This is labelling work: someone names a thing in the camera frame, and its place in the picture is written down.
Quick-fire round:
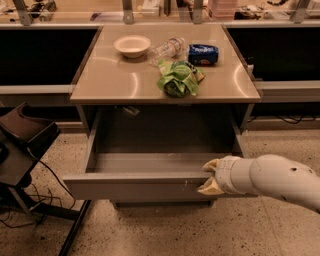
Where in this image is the black cable on floor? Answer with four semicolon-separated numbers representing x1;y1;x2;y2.
0;146;77;230

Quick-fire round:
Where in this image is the green chip bag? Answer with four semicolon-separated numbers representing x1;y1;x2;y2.
157;60;205;98

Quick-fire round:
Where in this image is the grey top drawer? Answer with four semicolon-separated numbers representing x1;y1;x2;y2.
62;107;258;203

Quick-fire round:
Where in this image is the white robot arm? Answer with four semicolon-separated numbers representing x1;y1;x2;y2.
197;155;320;213

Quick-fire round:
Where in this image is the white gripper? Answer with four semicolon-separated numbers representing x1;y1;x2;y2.
197;156;255;195

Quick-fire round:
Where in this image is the white bowl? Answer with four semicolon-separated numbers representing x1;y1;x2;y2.
113;35;151;59

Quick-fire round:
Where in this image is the clear plastic bottle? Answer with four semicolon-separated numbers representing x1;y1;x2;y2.
147;37;185;66

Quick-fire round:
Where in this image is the blue soda can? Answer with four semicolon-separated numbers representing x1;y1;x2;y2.
188;44;219;66

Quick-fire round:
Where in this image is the black cable under counter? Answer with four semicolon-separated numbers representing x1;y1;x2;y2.
248;114;317;125

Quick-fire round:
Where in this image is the grey drawer cabinet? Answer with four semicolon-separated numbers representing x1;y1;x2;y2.
69;23;262;210

